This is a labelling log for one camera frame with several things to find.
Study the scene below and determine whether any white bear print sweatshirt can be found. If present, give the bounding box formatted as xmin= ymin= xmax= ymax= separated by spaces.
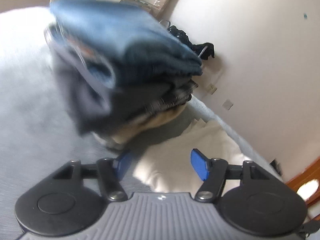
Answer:
xmin=133 ymin=118 xmax=283 ymax=196

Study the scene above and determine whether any grey bed sheet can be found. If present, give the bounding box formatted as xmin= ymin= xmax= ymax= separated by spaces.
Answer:
xmin=1 ymin=7 xmax=292 ymax=239

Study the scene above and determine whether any stack of folded jeans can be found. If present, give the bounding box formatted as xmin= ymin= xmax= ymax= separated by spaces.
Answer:
xmin=45 ymin=0 xmax=202 ymax=149

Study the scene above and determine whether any black garment on floor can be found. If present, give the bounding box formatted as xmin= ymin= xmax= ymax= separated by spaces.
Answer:
xmin=166 ymin=24 xmax=216 ymax=61

